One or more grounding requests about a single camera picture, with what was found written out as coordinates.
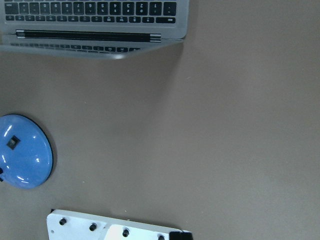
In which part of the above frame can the silver laptop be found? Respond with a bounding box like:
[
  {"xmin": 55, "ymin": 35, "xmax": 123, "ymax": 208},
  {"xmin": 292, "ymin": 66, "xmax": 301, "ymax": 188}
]
[{"xmin": 0, "ymin": 0, "xmax": 190, "ymax": 59}]

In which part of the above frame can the blue desk lamp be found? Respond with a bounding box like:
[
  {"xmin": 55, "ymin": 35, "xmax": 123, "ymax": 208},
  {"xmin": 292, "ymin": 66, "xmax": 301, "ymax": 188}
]
[{"xmin": 0, "ymin": 114, "xmax": 54, "ymax": 190}]

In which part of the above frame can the white metal plate with screws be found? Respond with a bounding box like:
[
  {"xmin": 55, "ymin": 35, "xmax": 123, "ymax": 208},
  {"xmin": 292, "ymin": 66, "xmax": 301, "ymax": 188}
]
[{"xmin": 46, "ymin": 209, "xmax": 193, "ymax": 240}]

